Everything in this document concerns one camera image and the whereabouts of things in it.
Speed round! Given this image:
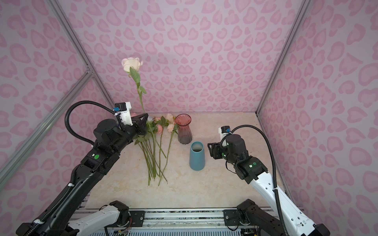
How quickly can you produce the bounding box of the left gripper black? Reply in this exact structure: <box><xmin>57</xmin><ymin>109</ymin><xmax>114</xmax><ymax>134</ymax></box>
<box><xmin>112</xmin><ymin>112</ymin><xmax>148</xmax><ymax>155</ymax></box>

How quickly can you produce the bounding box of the light blue white rose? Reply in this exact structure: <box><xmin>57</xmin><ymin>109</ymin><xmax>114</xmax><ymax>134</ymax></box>
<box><xmin>137</xmin><ymin>116</ymin><xmax>158</xmax><ymax>185</ymax></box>

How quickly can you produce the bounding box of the teal ceramic vase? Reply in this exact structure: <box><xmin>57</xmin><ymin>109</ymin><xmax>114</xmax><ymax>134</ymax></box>
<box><xmin>189</xmin><ymin>142</ymin><xmax>205</xmax><ymax>171</ymax></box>

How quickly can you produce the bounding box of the cream white rose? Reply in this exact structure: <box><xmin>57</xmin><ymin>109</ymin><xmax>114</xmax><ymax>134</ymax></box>
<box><xmin>121</xmin><ymin>57</ymin><xmax>147</xmax><ymax>113</ymax></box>

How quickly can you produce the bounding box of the large peach pink rose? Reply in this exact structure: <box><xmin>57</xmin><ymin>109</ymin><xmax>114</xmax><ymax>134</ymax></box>
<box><xmin>158</xmin><ymin>122</ymin><xmax>177</xmax><ymax>185</ymax></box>

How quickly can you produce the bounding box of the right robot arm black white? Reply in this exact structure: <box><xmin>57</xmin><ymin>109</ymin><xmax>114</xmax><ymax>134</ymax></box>
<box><xmin>207</xmin><ymin>134</ymin><xmax>330</xmax><ymax>236</ymax></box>

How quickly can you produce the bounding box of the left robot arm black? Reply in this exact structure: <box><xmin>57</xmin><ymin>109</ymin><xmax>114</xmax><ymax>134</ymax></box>
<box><xmin>16</xmin><ymin>113</ymin><xmax>148</xmax><ymax>236</ymax></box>

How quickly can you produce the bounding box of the dark red glass vase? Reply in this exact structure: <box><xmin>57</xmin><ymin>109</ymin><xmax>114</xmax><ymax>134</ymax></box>
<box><xmin>175</xmin><ymin>114</ymin><xmax>193</xmax><ymax>145</ymax></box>

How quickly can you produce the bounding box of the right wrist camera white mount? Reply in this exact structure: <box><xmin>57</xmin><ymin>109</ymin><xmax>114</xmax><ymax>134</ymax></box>
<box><xmin>219</xmin><ymin>125</ymin><xmax>231</xmax><ymax>147</ymax></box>

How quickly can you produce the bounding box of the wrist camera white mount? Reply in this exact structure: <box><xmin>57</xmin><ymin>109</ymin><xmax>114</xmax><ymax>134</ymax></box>
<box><xmin>219</xmin><ymin>125</ymin><xmax>231</xmax><ymax>147</ymax></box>
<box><xmin>113</xmin><ymin>102</ymin><xmax>133</xmax><ymax>126</ymax></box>

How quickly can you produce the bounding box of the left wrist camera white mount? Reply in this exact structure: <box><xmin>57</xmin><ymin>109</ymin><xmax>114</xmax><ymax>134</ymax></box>
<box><xmin>113</xmin><ymin>102</ymin><xmax>133</xmax><ymax>126</ymax></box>

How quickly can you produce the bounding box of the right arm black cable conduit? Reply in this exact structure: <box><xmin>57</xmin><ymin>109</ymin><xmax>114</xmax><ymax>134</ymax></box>
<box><xmin>230</xmin><ymin>124</ymin><xmax>288</xmax><ymax>236</ymax></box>

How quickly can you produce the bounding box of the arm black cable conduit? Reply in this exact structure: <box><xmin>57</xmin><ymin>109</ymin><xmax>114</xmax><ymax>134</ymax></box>
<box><xmin>64</xmin><ymin>100</ymin><xmax>116</xmax><ymax>145</ymax></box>
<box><xmin>230</xmin><ymin>124</ymin><xmax>288</xmax><ymax>236</ymax></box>

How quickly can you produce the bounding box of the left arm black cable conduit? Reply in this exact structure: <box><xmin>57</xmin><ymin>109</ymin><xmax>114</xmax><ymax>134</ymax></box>
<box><xmin>64</xmin><ymin>100</ymin><xmax>116</xmax><ymax>145</ymax></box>

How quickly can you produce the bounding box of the aluminium rail base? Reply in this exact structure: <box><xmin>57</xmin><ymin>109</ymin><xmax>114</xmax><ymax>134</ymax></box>
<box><xmin>70</xmin><ymin>207</ymin><xmax>311</xmax><ymax>236</ymax></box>

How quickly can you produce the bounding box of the aluminium corner frame post left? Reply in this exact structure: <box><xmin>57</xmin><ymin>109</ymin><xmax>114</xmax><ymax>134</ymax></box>
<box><xmin>45</xmin><ymin>1</ymin><xmax>114</xmax><ymax>108</ymax></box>

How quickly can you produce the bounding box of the aluminium corner frame post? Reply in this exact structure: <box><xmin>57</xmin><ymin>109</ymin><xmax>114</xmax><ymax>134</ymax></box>
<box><xmin>45</xmin><ymin>1</ymin><xmax>114</xmax><ymax>108</ymax></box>
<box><xmin>256</xmin><ymin>0</ymin><xmax>313</xmax><ymax>118</ymax></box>

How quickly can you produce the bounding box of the aluminium diagonal frame bar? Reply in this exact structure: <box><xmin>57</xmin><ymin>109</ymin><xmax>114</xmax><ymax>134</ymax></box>
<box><xmin>1</xmin><ymin>69</ymin><xmax>93</xmax><ymax>189</ymax></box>

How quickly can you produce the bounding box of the aluminium corner frame post right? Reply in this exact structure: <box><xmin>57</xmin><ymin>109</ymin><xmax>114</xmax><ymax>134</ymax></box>
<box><xmin>256</xmin><ymin>0</ymin><xmax>313</xmax><ymax>118</ymax></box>

